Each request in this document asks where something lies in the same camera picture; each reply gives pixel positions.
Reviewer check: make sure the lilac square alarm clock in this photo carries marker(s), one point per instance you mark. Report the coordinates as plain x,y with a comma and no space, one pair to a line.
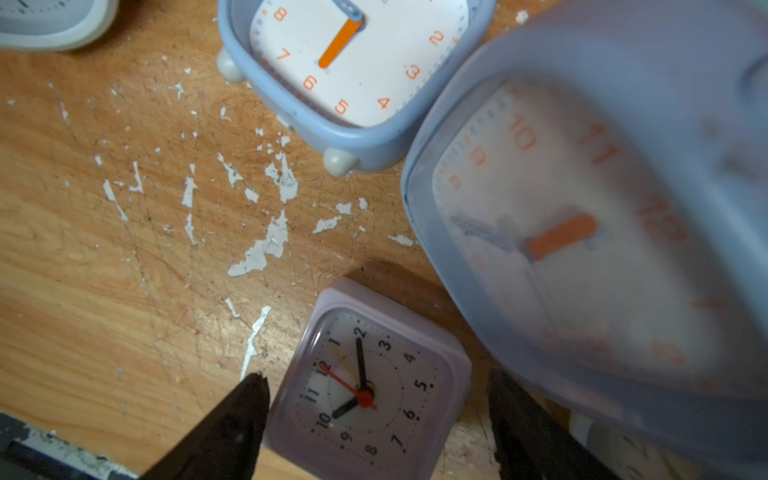
372,391

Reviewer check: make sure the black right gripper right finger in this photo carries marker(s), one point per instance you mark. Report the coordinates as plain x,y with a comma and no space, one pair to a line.
530,444

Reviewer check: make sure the white twin-bell alarm clock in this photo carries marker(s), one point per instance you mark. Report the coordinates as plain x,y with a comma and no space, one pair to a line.
54,25

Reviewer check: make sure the blue rounded square clock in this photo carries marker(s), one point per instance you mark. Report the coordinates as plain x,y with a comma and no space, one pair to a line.
353,79

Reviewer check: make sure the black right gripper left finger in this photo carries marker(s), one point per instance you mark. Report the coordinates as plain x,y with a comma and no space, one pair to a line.
226,443

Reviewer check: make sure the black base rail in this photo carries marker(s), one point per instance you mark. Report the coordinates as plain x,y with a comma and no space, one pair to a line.
28,452

